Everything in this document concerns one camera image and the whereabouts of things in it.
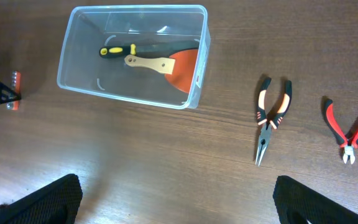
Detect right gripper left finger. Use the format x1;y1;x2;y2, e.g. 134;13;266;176
0;174;83;224

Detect clear plastic container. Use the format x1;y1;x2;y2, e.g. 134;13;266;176
57;4;211;110

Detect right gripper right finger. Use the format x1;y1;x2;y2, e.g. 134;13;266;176
273;175;358;224

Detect orange black needle-nose pliers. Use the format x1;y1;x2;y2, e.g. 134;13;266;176
255;77;292;166

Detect orange socket bit rail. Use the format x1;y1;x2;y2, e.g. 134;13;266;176
6;70;21;110

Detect orange scraper wooden handle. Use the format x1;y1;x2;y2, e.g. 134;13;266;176
124;49;198;93

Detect red black cutting pliers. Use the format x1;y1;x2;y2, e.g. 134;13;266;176
323;99;358;164

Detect file yellow black handle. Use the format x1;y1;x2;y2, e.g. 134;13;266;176
99;40;200;58

